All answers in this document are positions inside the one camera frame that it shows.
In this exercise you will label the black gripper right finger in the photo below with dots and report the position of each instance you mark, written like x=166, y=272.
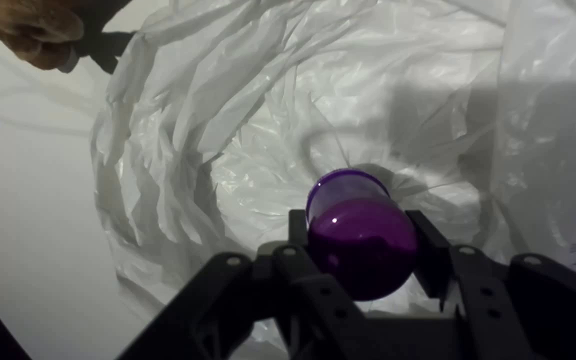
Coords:
x=517, y=310

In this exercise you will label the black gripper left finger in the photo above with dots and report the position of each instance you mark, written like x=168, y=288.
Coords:
x=215, y=314

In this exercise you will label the purple play-doh tub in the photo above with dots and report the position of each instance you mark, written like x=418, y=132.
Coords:
x=358, y=234

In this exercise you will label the white plastic bag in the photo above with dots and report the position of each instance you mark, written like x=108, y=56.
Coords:
x=222, y=115

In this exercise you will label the brown plush toy animal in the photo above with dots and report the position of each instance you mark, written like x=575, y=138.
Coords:
x=46, y=33

